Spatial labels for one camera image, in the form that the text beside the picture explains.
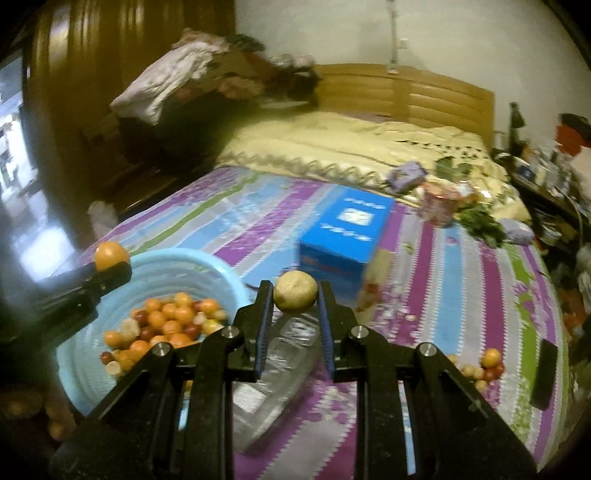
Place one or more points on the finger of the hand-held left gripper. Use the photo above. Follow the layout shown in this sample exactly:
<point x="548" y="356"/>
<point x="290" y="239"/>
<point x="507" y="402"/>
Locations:
<point x="111" y="279"/>

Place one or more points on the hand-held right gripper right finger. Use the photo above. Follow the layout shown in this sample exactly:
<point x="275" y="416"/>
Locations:
<point x="325" y="332"/>

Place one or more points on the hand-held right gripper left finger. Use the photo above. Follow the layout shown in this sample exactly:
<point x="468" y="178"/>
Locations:
<point x="263" y="332"/>

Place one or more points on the orange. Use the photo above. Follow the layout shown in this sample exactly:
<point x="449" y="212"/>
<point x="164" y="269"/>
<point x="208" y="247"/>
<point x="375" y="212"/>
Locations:
<point x="111" y="255"/>

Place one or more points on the beige round longan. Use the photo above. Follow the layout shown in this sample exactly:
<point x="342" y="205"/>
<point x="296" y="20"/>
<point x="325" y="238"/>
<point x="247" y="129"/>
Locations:
<point x="295" y="290"/>

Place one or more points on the heap of oranges and plums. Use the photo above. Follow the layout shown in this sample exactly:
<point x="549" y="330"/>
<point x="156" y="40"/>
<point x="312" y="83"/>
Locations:
<point x="157" y="318"/>

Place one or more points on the light blue plastic basket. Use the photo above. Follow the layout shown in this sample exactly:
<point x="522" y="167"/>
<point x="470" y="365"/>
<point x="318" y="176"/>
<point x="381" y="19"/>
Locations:
<point x="194" y="272"/>

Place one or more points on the longans and plums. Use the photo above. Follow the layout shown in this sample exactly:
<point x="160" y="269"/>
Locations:
<point x="490" y="357"/>

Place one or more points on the clear plastic container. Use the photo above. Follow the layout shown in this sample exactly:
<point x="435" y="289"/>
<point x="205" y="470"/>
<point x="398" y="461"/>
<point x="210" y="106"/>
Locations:
<point x="281" y="369"/>

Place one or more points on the white plastic bag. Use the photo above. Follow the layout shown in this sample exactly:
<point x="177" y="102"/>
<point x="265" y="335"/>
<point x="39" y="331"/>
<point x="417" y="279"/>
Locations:
<point x="102" y="216"/>

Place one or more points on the blue cardboard box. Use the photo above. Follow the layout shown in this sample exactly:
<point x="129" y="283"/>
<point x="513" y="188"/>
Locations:
<point x="346" y="230"/>

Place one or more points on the purple striped bedsheet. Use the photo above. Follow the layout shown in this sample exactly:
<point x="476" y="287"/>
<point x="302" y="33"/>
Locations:
<point x="207" y="207"/>

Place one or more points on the glass window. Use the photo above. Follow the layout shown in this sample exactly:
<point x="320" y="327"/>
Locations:
<point x="18" y="161"/>

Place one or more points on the pink instant noodle cup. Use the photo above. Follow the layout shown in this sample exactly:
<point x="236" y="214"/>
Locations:
<point x="438" y="205"/>

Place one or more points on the purple snack packet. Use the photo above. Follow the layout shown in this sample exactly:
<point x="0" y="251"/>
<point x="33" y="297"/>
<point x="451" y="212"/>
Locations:
<point x="408" y="175"/>

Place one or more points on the green leafy vegetable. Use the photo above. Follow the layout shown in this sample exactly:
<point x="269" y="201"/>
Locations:
<point x="482" y="226"/>

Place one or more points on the yellow quilt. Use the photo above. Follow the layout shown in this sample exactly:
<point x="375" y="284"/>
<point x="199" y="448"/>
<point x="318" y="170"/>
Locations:
<point x="323" y="138"/>

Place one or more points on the pile of clothes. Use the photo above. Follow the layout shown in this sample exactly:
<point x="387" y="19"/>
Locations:
<point x="157" y="87"/>

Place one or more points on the small lilac packet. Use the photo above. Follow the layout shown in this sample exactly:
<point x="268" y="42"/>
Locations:
<point x="517" y="230"/>

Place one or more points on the black phone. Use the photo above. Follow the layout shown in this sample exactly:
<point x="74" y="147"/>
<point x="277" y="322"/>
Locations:
<point x="544" y="374"/>

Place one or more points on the brown wooden wardrobe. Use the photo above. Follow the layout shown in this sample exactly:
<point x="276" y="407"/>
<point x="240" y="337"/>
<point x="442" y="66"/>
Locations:
<point x="92" y="46"/>

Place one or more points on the wooden headboard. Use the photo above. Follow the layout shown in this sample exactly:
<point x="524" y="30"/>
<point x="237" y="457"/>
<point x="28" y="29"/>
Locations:
<point x="438" y="101"/>

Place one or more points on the cluttered nightstand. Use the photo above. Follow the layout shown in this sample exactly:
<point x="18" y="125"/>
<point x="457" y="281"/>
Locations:
<point x="554" y="198"/>

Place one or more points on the black bottle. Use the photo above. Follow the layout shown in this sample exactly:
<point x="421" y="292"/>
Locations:
<point x="516" y="117"/>

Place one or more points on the heap of bags and clothes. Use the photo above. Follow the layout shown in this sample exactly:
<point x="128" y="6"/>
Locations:
<point x="577" y="138"/>

